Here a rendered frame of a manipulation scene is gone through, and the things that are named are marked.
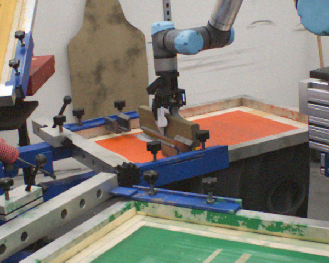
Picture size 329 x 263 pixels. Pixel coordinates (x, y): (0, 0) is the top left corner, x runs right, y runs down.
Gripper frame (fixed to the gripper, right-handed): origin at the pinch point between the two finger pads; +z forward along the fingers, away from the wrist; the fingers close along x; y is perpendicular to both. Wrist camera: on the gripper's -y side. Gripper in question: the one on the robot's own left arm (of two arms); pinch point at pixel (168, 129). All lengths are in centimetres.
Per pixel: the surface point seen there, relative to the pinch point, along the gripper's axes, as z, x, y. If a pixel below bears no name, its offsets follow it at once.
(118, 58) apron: 6, 73, -193
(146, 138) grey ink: 4.3, -3.5, -9.5
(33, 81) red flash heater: -7, -16, -88
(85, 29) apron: -15, 53, -195
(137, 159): 4.9, -16.0, 8.3
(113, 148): 4.8, -16.5, -7.8
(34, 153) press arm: -2.7, -46.7, 2.9
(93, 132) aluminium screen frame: 3.0, -16.0, -25.5
